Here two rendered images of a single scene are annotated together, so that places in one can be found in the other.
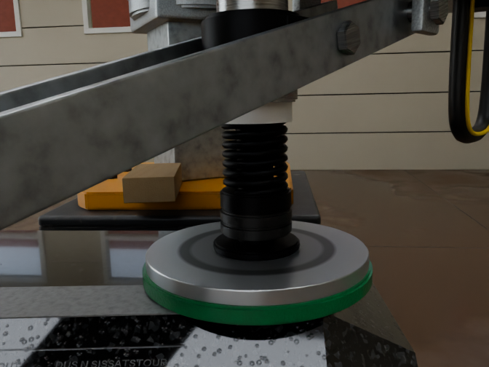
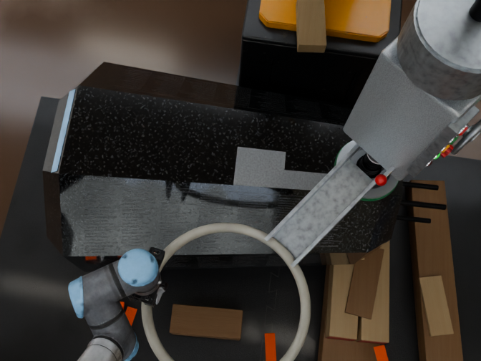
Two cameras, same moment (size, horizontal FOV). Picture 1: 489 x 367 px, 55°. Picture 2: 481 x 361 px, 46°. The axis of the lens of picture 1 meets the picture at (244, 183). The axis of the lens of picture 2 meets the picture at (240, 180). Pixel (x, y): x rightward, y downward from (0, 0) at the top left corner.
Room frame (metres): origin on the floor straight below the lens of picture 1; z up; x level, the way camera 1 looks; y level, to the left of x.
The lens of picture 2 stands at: (-0.23, 0.43, 2.56)
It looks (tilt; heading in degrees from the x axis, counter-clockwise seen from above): 71 degrees down; 358
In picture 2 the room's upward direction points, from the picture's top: 6 degrees clockwise
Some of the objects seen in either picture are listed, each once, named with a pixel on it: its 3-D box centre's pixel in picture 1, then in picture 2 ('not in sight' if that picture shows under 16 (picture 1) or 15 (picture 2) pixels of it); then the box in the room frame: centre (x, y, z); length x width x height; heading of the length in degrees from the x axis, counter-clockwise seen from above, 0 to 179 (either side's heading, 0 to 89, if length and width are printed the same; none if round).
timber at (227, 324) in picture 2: not in sight; (206, 322); (-0.04, 0.50, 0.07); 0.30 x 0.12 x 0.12; 89
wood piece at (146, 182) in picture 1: (155, 180); (311, 25); (0.99, 0.19, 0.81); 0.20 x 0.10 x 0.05; 4
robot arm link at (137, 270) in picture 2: not in sight; (139, 271); (-0.01, 0.65, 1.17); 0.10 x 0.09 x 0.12; 120
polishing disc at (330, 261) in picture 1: (256, 252); (368, 167); (0.44, -0.01, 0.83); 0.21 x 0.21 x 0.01
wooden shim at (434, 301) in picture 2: not in sight; (435, 305); (0.10, -0.48, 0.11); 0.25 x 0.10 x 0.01; 10
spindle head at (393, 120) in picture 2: not in sight; (434, 83); (0.50, -0.06, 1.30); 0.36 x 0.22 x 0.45; 138
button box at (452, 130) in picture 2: not in sight; (439, 143); (0.31, -0.05, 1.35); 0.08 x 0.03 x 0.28; 138
